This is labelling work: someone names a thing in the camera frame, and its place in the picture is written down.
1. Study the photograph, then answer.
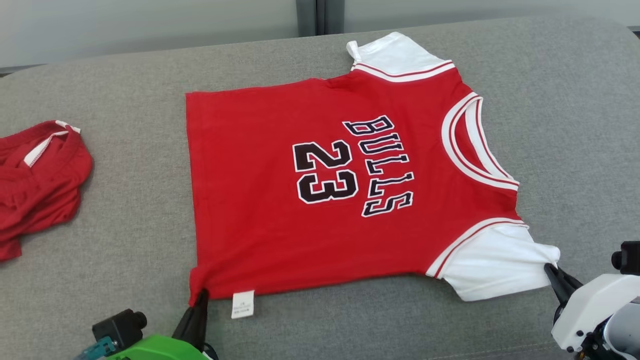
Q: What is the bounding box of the teal plug camera cable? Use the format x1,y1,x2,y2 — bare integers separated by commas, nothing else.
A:
74,336,117,360

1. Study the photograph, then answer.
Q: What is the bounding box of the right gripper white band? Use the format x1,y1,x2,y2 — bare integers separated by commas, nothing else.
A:
544,263,640,360

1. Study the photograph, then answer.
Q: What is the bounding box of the red shorts white trim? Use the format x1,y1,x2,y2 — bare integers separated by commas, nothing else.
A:
0,119,95,263

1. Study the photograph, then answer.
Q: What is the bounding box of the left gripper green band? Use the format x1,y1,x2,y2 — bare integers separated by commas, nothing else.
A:
106,288,219,360

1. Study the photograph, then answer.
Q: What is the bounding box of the red white basketball jersey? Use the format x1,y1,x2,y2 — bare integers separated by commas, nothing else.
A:
185,31,562,320

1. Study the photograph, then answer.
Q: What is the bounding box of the grey partition post with sticker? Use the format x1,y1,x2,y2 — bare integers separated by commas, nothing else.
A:
295,0,346,37

